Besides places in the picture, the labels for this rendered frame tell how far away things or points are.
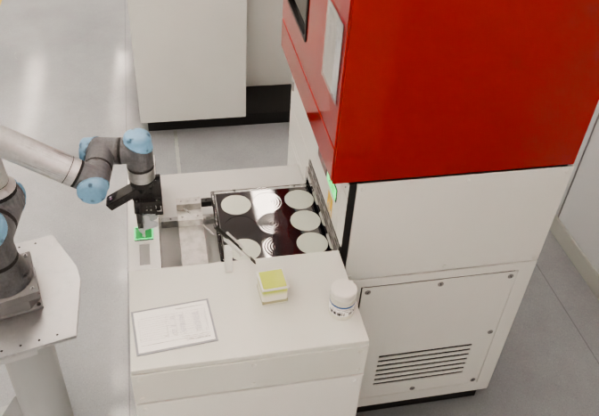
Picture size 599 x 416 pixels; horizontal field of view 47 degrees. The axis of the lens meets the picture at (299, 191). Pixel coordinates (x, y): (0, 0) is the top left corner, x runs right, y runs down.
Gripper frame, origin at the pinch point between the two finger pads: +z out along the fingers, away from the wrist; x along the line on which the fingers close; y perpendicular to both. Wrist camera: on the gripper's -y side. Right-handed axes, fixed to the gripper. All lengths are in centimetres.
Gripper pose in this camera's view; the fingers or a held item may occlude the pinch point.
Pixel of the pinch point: (140, 230)
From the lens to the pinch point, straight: 214.0
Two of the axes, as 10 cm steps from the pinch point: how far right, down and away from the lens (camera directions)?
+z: -0.6, 7.7, 6.4
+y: 9.8, -0.8, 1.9
